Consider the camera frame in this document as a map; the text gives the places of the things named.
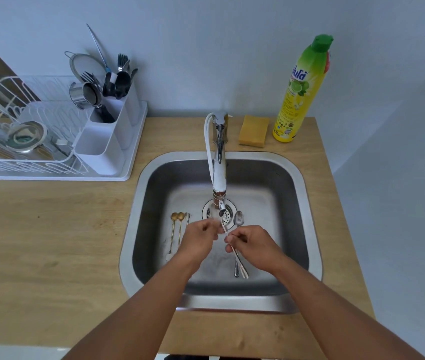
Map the person's left hand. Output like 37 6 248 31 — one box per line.
176 219 226 270

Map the white wire dish rack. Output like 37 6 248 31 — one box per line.
0 75 89 176

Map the chrome faucet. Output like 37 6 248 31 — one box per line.
212 112 232 218

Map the steel cup with black handle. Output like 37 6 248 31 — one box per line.
69 81 115 124

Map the white faucet hose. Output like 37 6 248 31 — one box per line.
204 112 217 184

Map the person's left forearm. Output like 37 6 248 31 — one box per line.
62 254 202 360

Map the small grey kitchen tool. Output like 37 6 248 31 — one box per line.
47 137 74 154

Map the thin metal blue-handled tool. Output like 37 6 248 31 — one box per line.
86 23 112 74

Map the stainless steel sink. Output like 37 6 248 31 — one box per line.
119 150 324 315

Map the steel sink drain strainer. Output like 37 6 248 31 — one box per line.
202 198 234 229

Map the gold spoon with flower end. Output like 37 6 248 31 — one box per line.
176 211 186 249
167 212 178 256

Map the person's right hand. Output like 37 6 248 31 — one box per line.
224 225 285 275

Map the yellow sponge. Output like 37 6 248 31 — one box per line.
238 115 270 149

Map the person's right forearm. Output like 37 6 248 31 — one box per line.
266 256 425 360

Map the white plastic drainer tray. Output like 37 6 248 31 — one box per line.
0 75 148 182

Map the silver spoon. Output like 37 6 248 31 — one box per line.
233 210 246 279
218 219 250 280

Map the steel mesh strainer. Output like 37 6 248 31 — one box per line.
64 51 107 84

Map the white cutlery holder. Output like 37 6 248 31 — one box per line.
73 82 142 178

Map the yellow dish soap bottle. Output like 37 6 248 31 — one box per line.
272 34 334 143

